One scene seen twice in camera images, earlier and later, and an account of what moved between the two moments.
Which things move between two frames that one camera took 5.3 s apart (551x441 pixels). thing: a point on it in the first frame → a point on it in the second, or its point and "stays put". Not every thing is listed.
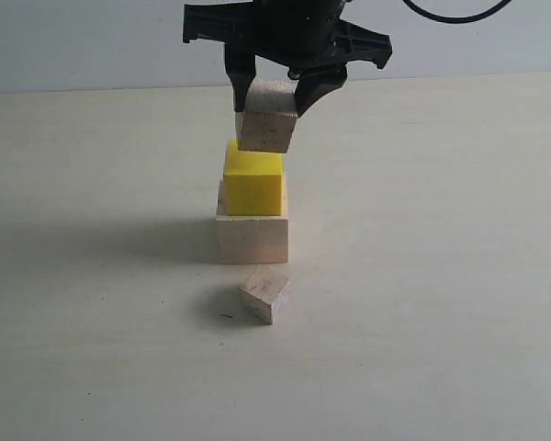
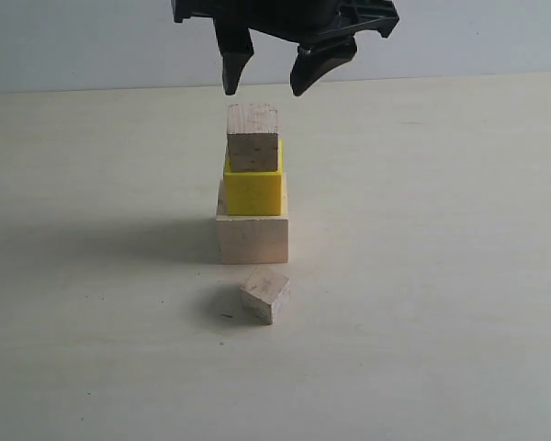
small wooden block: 263,290 stays put
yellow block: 253,182 stays put
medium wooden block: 267,119 → 253,137
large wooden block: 248,239 stays put
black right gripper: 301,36 → 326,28
